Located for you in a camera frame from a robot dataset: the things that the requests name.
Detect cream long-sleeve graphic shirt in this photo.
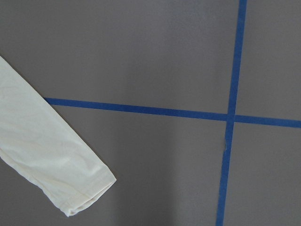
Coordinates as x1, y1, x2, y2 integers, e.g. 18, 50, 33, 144
0, 59, 116, 216

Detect blue tape grid lines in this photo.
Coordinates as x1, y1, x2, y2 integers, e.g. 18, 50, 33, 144
45, 0, 301, 226

